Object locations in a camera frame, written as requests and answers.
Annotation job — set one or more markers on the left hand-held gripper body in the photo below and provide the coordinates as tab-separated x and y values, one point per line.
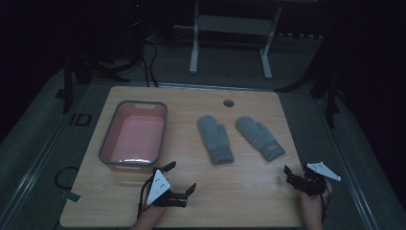
158	187

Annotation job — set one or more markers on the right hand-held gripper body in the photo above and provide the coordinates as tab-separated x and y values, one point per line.
314	183

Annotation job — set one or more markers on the person's right hand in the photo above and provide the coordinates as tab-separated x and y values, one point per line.
314	206

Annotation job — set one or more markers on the person's left hand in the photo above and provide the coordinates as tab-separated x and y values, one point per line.
150	209

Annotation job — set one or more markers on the pink bin with grey rim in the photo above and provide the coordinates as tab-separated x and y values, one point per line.
135	137

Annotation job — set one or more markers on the grey mitten with label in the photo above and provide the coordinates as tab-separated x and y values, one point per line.
258	135

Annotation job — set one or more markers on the plain grey mitten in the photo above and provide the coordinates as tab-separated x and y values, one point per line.
215	140

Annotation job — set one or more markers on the black tripod stand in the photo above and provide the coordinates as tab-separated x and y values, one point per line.
330	102
67	86

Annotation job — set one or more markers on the grey tape patch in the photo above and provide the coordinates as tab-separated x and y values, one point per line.
72	197

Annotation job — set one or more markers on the white metal stand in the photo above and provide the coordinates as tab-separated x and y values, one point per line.
233	25

